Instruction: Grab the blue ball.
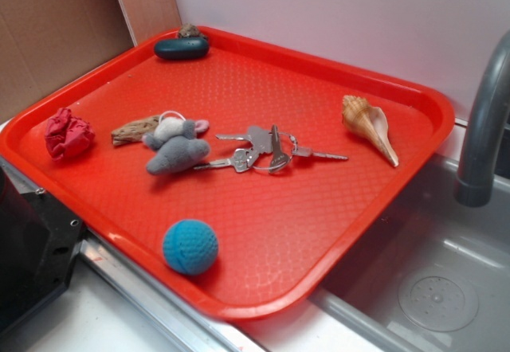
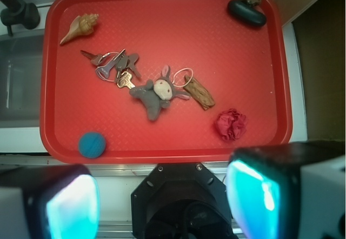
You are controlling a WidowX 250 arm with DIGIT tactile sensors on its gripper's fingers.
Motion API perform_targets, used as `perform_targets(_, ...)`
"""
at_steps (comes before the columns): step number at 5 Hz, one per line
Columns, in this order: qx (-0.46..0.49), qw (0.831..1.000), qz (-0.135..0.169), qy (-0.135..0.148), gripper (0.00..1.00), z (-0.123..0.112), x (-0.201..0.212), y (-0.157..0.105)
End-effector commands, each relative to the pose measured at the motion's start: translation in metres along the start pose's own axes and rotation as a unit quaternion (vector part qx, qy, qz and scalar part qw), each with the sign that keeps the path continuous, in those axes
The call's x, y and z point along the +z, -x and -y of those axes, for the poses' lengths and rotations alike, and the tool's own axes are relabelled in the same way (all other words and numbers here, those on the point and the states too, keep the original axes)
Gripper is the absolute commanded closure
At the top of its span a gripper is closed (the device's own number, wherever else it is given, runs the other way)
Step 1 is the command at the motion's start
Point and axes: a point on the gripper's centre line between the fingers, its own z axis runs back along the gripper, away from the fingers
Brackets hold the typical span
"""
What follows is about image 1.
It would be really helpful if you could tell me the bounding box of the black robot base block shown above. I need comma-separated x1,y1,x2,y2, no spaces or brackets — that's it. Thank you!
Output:
1,159,86,338

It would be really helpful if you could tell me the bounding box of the blue textured ball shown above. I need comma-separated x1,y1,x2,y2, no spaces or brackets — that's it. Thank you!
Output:
163,219,219,276

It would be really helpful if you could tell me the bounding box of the silver key bunch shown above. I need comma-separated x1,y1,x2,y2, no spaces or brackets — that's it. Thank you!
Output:
193,124,349,174

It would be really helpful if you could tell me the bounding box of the red plastic tray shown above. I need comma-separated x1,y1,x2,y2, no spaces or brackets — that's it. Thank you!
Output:
1,28,454,321

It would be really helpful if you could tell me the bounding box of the grey plush mouse toy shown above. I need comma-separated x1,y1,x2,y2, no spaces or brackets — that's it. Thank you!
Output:
142,111,210,175

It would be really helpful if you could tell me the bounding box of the tan spiral seashell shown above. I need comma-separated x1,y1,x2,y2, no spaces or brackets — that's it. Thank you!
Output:
342,95,399,167

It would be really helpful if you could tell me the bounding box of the brown wood piece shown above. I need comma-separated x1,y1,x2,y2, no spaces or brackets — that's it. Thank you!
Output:
111,115,159,147

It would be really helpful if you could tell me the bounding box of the dark teal oval case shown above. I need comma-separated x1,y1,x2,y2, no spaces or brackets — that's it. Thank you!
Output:
154,37,210,60

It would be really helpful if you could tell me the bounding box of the brown rock lump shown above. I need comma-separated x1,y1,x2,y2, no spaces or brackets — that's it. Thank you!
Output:
177,23,209,41

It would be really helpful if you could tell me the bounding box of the crumpled red paper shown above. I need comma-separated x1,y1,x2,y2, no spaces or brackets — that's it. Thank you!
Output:
45,108,96,161

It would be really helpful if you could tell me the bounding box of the grey plastic sink basin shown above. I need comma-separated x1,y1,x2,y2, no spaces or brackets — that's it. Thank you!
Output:
312,156,509,351

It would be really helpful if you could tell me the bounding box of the grey sink faucet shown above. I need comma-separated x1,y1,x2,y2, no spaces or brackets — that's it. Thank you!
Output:
454,33,509,207

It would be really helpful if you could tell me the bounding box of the brown cardboard panel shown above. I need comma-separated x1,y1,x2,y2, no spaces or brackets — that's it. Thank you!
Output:
1,0,181,122

